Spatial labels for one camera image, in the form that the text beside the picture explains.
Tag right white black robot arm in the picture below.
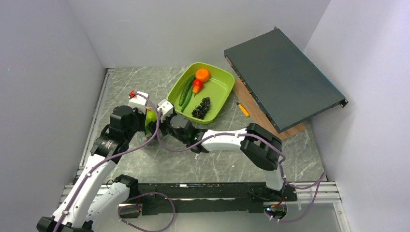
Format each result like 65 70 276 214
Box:
159 114 285 201

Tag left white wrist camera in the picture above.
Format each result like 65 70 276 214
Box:
128 90 149 114

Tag brown wooden board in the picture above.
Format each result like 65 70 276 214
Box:
233 78 306 140

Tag red toy pepper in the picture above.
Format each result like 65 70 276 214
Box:
192 79 204 94

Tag black toy grapes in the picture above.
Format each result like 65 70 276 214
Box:
191 97 210 119

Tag yellow handled screwdriver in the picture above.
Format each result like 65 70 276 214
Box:
236 102 249 117

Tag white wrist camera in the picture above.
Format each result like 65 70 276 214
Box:
128 90 149 114
157 99 174 123

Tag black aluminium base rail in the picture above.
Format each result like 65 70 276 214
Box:
59 182 342 221

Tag green toy cucumber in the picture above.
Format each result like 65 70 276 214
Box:
178 75 195 106

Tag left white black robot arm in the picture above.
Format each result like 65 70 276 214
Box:
36 105 147 232

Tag clear zip top bag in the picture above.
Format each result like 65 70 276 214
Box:
136 109 165 148

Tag green toy apple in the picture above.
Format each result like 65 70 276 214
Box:
145 110 156 127

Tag white green toy leek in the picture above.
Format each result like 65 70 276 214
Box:
144 127 152 138

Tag orange toy fruit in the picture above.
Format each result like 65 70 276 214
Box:
195 68 210 83

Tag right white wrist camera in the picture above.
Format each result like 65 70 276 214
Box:
157 99 174 123

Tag dark rack server chassis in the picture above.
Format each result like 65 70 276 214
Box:
224 28 348 133

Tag green plastic tray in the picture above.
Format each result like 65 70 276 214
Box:
166 62 235 125

